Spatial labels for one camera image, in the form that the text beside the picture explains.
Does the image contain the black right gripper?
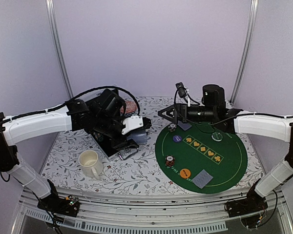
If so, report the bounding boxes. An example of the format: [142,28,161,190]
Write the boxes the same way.
[158,103,216,124]

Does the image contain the blue playing card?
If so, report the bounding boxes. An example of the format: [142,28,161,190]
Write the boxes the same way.
[178,122,192,131]
[192,169,213,189]

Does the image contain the purple small blind button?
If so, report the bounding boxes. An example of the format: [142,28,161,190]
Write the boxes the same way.
[173,135,182,143]

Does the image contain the red black poker chip stack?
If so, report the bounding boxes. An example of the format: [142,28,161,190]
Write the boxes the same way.
[165,155,175,167]

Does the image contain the orange big blind button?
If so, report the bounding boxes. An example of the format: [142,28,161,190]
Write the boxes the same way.
[179,168,191,179]

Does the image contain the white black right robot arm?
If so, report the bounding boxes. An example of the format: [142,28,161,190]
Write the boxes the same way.
[158,84,293,213]

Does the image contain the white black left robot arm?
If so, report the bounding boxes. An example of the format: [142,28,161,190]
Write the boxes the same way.
[0,86,144,212]

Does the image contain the cream ceramic mug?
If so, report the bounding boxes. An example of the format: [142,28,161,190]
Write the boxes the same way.
[78,150,104,180]

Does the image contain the white floral tablecloth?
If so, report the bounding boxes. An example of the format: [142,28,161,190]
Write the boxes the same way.
[40,96,268,195]

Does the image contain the clear glass dealer button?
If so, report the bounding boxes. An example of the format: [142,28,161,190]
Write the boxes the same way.
[211,132,223,142]

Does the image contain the green round poker mat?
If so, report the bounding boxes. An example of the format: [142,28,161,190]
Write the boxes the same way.
[155,125,248,194]

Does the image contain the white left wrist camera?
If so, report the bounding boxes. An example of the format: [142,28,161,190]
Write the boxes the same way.
[122,116,144,135]

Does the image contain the aluminium frame rail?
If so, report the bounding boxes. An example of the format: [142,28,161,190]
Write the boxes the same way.
[11,187,293,234]

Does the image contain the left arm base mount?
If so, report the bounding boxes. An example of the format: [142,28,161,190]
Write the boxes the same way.
[38,194,80,217]

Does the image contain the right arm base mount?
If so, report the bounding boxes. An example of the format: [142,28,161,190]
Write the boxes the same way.
[224,196,268,217]

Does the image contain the right aluminium post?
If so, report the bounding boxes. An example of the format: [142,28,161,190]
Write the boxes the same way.
[230,0,259,105]

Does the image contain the aluminium post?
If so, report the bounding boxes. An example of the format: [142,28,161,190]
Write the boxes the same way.
[230,0,259,105]
[45,0,73,98]

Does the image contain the left aluminium post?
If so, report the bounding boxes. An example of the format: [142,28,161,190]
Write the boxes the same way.
[45,0,73,98]

